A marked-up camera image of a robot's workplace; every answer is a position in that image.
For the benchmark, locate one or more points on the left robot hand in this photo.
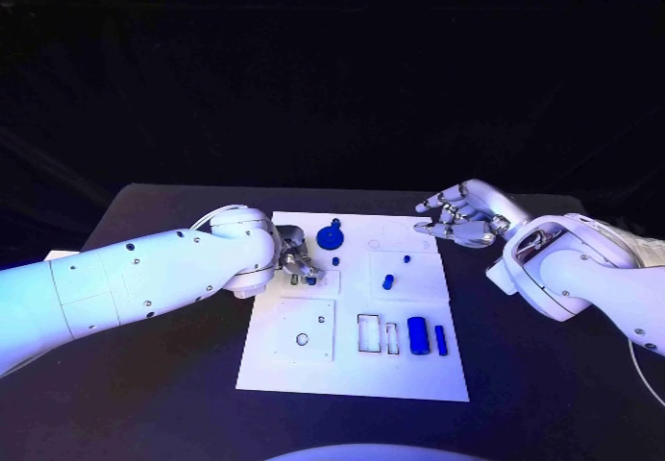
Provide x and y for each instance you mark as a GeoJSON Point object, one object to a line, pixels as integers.
{"type": "Point", "coordinates": [294, 256]}

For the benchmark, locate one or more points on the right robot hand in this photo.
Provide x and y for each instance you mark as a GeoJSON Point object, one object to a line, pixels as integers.
{"type": "Point", "coordinates": [481, 212]}

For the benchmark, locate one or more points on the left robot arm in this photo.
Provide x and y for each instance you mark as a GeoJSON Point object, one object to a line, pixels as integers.
{"type": "Point", "coordinates": [157, 273]}

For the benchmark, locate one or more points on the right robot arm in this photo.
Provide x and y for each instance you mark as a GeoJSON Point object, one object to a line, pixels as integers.
{"type": "Point", "coordinates": [582, 273]}

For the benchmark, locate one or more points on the white task board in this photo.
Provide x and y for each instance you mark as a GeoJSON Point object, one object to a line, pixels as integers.
{"type": "Point", "coordinates": [354, 342]}

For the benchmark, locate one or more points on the blue gear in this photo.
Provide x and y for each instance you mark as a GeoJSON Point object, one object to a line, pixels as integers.
{"type": "Point", "coordinates": [331, 236]}

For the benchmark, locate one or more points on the short blue cylinder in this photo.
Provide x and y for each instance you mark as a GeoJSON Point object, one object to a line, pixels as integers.
{"type": "Point", "coordinates": [389, 281]}

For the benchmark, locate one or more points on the large blue cylinder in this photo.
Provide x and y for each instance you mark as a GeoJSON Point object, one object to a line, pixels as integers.
{"type": "Point", "coordinates": [419, 336]}

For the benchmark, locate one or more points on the thin long blue cylinder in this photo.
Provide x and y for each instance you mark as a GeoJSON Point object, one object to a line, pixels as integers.
{"type": "Point", "coordinates": [441, 340]}

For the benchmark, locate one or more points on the white paper sheet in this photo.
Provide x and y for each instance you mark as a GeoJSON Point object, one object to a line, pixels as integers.
{"type": "Point", "coordinates": [58, 255]}

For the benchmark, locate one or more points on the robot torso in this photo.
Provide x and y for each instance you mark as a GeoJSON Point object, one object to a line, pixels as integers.
{"type": "Point", "coordinates": [374, 453]}

